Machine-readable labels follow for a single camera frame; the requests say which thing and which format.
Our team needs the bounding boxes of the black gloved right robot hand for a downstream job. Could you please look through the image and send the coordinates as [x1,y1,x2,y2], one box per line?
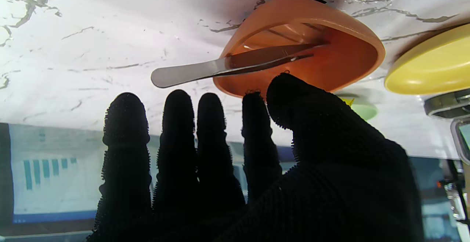
[86,72,424,242]

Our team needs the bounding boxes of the dark transparent pill box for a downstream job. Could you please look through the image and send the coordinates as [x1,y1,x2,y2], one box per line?
[424,89,470,165]

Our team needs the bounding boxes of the metal tweezers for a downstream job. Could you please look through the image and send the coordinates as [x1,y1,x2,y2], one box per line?
[151,43,328,89]

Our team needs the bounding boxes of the green round dish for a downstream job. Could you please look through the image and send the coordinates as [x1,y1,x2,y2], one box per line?
[338,96,379,121]

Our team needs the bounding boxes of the orange dish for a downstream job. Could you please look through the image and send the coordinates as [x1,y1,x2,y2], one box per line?
[213,0,386,98]

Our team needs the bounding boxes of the yellow round dish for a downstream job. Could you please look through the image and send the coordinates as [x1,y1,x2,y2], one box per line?
[384,24,470,95]

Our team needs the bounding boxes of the printed laboratory backdrop poster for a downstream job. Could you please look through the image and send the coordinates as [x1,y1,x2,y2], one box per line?
[0,123,470,242]

